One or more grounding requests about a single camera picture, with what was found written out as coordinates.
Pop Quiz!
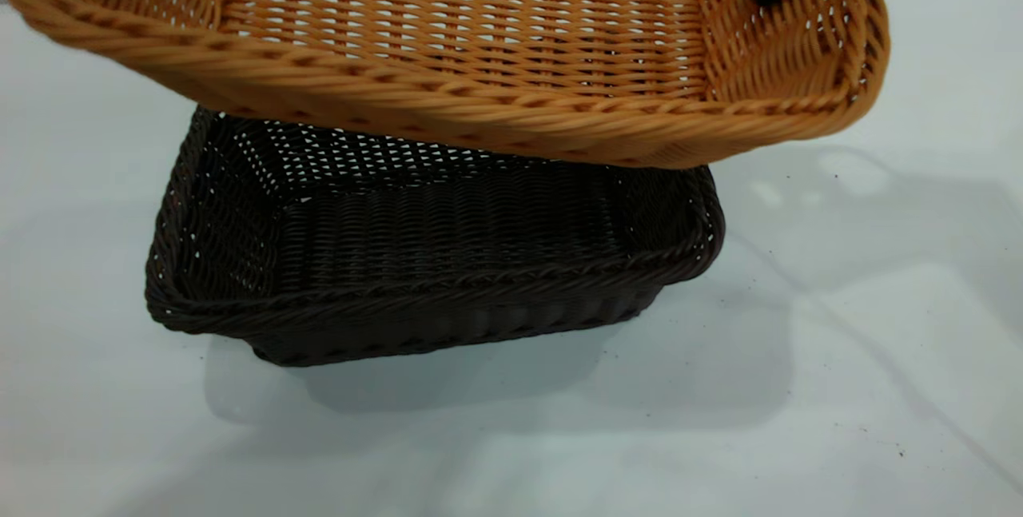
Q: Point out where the black woven basket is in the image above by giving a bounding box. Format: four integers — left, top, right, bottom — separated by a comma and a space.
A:
144, 105, 726, 368

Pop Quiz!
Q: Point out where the orange woven basket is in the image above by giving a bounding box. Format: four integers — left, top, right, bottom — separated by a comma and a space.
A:
2, 0, 890, 170

